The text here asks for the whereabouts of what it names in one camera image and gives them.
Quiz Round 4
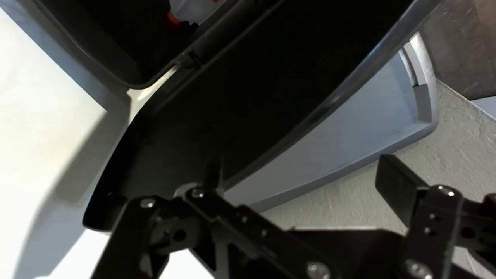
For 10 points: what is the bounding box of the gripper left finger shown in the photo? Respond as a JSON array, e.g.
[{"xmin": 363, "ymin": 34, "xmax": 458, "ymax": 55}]
[{"xmin": 91, "ymin": 155, "xmax": 338, "ymax": 279}]

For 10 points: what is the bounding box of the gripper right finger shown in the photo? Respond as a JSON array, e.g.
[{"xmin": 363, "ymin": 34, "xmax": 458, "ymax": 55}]
[{"xmin": 374, "ymin": 154, "xmax": 496, "ymax": 279}]

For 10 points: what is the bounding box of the black bin lid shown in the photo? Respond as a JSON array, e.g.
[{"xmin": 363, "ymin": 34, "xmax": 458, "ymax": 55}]
[{"xmin": 82, "ymin": 0, "xmax": 443, "ymax": 233}]

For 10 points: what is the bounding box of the black bin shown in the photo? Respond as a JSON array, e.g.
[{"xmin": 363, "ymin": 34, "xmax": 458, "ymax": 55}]
[{"xmin": 31, "ymin": 0, "xmax": 443, "ymax": 233}]

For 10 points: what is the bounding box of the grey plastic container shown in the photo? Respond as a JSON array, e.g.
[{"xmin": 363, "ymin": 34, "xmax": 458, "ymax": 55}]
[{"xmin": 225, "ymin": 33, "xmax": 440, "ymax": 212}]

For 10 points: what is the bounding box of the white bottle with orange cap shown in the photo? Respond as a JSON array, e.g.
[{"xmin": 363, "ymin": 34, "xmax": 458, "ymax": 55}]
[{"xmin": 167, "ymin": 0, "xmax": 233, "ymax": 26}]

